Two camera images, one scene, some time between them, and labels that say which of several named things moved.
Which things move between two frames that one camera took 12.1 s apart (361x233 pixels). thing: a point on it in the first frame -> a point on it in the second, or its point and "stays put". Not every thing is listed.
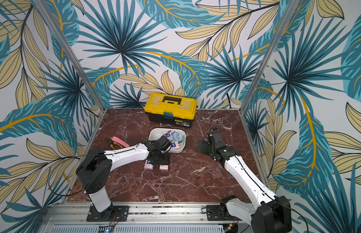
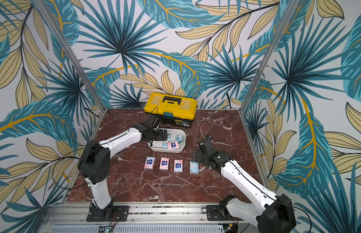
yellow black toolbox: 171,109 stays put
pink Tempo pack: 169,137 -> 172,145
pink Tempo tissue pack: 163,167 stays put
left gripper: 166,161 -> 161,137
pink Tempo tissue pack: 148,165 stays put
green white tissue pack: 180,138 stays put
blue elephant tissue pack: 175,136 -> 194,167
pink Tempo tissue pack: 175,145 -> 178,166
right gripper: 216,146 -> 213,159
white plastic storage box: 177,136 stays put
